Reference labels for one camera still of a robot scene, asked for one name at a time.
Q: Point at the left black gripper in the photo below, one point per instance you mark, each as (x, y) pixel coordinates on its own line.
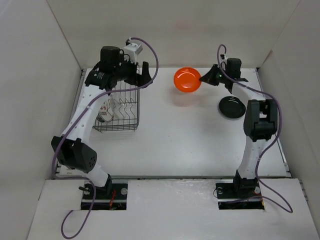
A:
(137, 79)

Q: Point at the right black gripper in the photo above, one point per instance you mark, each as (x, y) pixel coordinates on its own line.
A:
(208, 77)

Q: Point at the orange plastic plate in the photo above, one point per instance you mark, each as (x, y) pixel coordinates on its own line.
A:
(187, 79)

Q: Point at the black plate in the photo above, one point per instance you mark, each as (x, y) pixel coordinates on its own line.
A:
(231, 107)

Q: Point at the white plate red characters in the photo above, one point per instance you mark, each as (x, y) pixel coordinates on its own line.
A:
(106, 113)

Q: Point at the clear glass plate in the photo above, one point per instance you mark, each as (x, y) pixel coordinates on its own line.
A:
(115, 107)

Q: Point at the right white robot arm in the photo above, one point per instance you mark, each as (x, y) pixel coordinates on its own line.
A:
(260, 120)

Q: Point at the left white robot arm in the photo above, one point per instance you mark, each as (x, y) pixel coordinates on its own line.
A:
(72, 148)

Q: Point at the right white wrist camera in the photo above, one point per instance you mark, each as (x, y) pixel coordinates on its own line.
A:
(223, 60)

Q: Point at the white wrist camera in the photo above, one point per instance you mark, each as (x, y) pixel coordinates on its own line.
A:
(133, 50)
(223, 60)

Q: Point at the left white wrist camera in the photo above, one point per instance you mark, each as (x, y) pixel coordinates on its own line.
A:
(133, 50)

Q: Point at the black wire dish rack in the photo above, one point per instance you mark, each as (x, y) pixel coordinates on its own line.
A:
(130, 109)

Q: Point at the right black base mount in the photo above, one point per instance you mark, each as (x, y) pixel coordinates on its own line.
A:
(243, 199)

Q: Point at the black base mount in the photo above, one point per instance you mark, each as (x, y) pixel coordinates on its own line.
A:
(116, 200)
(243, 199)

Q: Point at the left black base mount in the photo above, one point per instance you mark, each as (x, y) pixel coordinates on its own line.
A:
(116, 200)

